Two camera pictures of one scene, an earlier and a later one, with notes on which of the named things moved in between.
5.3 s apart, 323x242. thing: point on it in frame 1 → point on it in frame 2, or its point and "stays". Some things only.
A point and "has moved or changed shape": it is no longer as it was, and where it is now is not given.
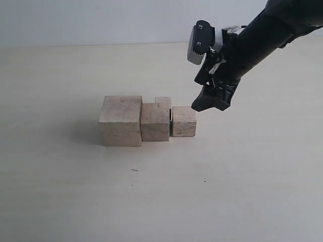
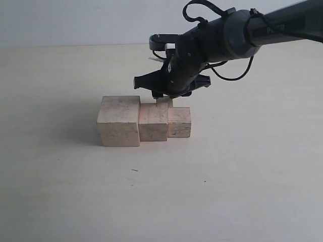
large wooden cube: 120,115 stays
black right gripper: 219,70 → 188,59
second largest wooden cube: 155,121 stays
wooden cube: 183,121 has moved or changed shape
